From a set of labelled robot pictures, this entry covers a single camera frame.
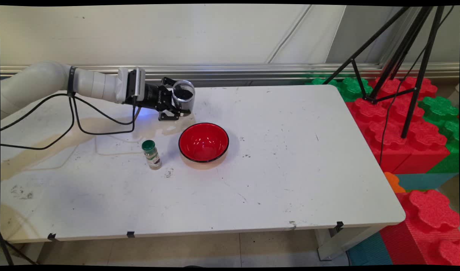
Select orange foam piece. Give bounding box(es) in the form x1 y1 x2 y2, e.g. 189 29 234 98
384 172 407 193

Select large red foam block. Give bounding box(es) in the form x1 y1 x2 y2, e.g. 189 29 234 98
345 76 451 174

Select teal foam block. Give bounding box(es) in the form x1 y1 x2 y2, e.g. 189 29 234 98
396 172 458 191

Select black tripod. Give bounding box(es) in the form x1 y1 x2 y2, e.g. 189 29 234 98
322 6 445 139

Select teal foam floor mat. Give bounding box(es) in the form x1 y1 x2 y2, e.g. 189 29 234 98
346 231 392 266

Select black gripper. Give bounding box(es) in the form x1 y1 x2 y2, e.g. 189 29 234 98
145 77 191 121

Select black velcro strap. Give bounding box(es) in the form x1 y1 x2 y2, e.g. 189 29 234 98
67 67 77 97

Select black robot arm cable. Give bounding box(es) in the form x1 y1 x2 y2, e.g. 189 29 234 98
0 92 140 151

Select red foam block with knobs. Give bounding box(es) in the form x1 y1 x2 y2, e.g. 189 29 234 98
379 189 460 266

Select black floor cable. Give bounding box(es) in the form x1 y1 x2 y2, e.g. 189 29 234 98
0 231 38 266

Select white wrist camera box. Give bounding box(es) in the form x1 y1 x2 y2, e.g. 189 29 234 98
116 67 146 104

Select aluminium wall rail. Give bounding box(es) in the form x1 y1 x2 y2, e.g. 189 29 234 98
0 63 460 88

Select green foam block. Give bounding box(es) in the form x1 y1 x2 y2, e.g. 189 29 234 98
418 96 460 174
305 73 373 103

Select red bowl with black rim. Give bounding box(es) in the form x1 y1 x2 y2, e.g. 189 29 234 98
178 122 230 170

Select clear plastic jar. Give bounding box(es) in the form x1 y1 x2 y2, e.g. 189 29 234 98
172 80 196 114

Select black grains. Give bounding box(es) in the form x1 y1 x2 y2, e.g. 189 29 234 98
175 84 193 103

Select white table leg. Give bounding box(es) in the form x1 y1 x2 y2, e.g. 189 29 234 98
315 225 385 261

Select spice bottle with green lid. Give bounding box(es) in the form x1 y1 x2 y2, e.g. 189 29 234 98
142 140 163 171

